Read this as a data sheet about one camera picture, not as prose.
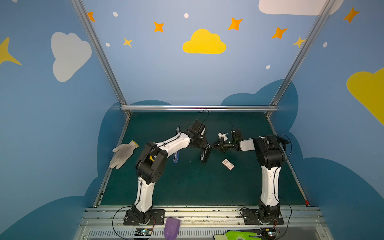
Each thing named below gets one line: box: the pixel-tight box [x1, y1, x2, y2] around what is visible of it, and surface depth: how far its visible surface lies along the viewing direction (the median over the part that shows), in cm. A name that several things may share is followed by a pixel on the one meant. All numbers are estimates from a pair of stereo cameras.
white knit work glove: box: [108, 140, 140, 170], surface depth 99 cm
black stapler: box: [200, 142, 212, 164], surface depth 95 cm
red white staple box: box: [222, 158, 235, 171], surface depth 95 cm
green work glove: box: [213, 230, 262, 240], surface depth 70 cm
